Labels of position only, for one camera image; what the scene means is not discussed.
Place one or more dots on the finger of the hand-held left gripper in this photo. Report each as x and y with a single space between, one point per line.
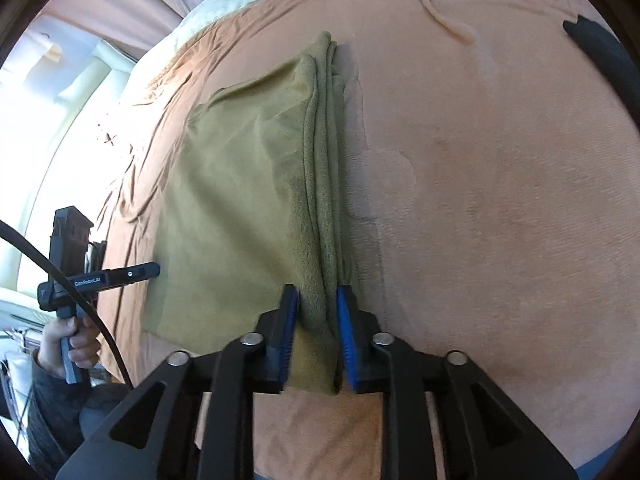
140 272

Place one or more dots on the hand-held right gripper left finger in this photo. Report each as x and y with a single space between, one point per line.
290 330

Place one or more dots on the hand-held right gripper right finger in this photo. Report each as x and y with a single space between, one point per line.
345 340

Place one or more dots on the olive printed t-shirt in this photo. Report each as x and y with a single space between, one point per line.
235 210

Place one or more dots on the person's left forearm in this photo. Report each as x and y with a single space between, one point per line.
50 410

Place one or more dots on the black folded clothes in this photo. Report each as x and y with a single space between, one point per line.
595 45

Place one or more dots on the person's left hand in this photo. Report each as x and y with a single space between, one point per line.
52 340

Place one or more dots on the cream padded headboard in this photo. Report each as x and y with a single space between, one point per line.
85 125

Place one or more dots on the orange blanket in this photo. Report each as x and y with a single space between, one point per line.
475 185

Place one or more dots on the pink curtain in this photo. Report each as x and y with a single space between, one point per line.
135 0

